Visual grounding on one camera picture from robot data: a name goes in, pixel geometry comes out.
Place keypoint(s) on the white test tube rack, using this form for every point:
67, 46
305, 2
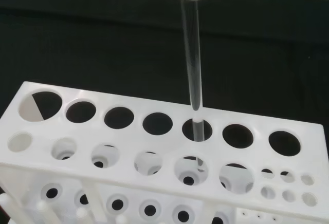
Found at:
90, 131

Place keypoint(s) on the black bench cloth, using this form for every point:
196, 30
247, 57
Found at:
77, 41

